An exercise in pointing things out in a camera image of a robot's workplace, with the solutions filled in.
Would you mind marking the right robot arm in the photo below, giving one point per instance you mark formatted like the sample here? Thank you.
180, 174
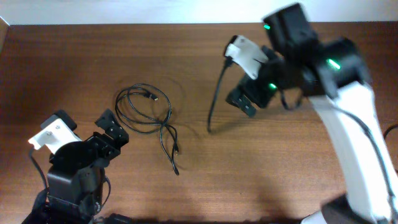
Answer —
335, 79

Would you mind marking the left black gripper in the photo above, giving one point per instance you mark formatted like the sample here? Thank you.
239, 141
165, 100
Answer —
115, 134

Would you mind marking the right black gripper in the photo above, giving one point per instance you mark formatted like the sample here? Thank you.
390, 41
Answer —
247, 86

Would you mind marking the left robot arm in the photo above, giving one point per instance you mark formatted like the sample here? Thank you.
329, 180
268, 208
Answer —
73, 186

